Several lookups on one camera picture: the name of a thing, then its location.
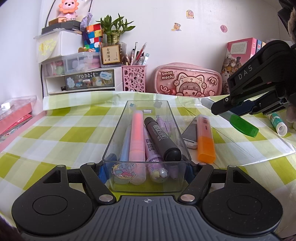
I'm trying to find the orange highlighter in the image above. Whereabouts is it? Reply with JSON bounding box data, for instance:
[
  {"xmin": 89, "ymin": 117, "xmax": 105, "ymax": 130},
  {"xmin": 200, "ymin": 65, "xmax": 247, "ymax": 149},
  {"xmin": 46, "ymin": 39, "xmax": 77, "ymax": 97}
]
[{"xmin": 197, "ymin": 114, "xmax": 216, "ymax": 164}]

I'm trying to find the green cap highlighter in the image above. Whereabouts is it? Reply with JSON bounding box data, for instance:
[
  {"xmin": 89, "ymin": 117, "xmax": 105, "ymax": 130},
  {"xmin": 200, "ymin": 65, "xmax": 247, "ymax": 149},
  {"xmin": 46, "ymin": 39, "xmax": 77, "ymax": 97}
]
[{"xmin": 200, "ymin": 98, "xmax": 260, "ymax": 138}]

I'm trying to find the white green glue stick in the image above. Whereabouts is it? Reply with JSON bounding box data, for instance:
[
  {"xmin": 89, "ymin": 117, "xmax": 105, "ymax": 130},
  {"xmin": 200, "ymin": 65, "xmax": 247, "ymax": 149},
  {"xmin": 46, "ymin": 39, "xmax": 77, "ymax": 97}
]
[{"xmin": 267, "ymin": 113, "xmax": 288, "ymax": 137}]

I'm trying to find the clear plastic organizer tray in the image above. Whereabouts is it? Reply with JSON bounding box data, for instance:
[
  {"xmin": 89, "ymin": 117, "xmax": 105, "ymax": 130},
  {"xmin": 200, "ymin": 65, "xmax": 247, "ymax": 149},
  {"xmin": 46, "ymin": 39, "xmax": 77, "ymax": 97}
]
[{"xmin": 98, "ymin": 100, "xmax": 191, "ymax": 193}]

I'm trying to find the lilac pen in tray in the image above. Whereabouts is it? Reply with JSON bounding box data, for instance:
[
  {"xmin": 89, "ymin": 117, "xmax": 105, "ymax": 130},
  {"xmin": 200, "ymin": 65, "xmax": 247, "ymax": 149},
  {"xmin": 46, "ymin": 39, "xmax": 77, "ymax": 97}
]
[{"xmin": 157, "ymin": 116, "xmax": 179, "ymax": 180}]

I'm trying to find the purple cartoon pen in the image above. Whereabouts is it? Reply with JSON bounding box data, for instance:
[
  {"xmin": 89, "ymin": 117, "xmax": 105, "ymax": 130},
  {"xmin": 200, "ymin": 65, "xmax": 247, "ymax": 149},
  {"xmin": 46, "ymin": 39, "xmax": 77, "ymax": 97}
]
[{"xmin": 144, "ymin": 127, "xmax": 169, "ymax": 183}]

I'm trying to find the pink cover comic book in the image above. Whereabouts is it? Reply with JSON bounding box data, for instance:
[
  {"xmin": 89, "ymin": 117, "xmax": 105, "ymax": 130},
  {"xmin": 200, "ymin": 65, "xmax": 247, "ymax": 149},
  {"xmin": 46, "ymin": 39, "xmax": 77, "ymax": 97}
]
[{"xmin": 220, "ymin": 38, "xmax": 257, "ymax": 94}]

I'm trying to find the green checked tablecloth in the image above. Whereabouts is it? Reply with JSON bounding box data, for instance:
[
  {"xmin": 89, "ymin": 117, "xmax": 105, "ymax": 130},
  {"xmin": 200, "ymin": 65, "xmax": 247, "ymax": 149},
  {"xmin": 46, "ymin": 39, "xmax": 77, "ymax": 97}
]
[{"xmin": 1, "ymin": 91, "xmax": 295, "ymax": 237}]

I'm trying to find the black marker pen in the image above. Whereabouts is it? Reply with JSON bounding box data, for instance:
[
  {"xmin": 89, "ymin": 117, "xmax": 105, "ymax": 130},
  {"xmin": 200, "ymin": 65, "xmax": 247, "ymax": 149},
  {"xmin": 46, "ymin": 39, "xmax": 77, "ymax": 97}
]
[{"xmin": 144, "ymin": 117, "xmax": 182, "ymax": 162}]

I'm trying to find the pink highlighter in tray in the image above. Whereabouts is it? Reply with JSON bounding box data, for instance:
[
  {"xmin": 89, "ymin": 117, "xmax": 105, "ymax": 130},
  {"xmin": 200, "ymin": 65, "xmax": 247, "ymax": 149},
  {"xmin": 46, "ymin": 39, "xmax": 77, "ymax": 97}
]
[{"xmin": 129, "ymin": 110, "xmax": 146, "ymax": 185}]

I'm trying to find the grey white eraser case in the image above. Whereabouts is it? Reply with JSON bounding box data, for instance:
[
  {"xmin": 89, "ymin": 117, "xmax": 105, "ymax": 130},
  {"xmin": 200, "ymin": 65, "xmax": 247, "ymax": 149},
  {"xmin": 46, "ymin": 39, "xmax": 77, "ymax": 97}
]
[{"xmin": 182, "ymin": 117, "xmax": 198, "ymax": 149}]

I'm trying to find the pink cat pencil case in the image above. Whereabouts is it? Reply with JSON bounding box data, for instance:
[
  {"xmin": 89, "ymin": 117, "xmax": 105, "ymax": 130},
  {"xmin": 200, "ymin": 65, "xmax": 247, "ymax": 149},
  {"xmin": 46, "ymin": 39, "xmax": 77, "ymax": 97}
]
[{"xmin": 154, "ymin": 63, "xmax": 222, "ymax": 98}]

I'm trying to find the red flat box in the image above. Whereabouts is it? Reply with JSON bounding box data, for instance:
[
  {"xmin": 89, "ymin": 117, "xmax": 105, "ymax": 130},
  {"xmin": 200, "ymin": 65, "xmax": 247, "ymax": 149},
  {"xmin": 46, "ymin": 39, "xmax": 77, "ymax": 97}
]
[{"xmin": 1, "ymin": 95, "xmax": 37, "ymax": 142}]

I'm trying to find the pink perforated pen holder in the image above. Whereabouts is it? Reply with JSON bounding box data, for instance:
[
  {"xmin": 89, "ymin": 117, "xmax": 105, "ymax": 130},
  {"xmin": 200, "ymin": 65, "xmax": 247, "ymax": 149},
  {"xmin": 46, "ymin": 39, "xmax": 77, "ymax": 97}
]
[{"xmin": 121, "ymin": 65, "xmax": 147, "ymax": 92}]

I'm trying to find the white drawer organizer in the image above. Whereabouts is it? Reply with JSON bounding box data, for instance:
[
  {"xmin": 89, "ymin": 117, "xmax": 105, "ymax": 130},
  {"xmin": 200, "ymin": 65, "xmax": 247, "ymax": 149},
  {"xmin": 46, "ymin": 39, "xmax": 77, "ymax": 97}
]
[{"xmin": 35, "ymin": 29, "xmax": 123, "ymax": 96}]

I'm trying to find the bamboo plant in glass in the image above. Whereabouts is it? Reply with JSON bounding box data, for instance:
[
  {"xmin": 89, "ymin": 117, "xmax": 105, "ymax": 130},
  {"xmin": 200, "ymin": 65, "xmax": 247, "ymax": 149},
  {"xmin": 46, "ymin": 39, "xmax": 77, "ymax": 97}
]
[{"xmin": 96, "ymin": 14, "xmax": 135, "ymax": 67}]

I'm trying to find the colourful twisted cube puzzle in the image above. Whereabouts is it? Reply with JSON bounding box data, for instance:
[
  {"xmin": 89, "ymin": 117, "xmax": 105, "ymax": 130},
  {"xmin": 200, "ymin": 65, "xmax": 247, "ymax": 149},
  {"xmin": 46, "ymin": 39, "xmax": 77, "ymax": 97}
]
[{"xmin": 83, "ymin": 23, "xmax": 103, "ymax": 52}]

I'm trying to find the pink lion figurine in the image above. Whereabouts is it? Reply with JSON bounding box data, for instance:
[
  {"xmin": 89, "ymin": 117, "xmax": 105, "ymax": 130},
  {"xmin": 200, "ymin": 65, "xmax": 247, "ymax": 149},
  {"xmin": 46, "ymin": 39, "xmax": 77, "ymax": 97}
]
[{"xmin": 58, "ymin": 0, "xmax": 79, "ymax": 21}]

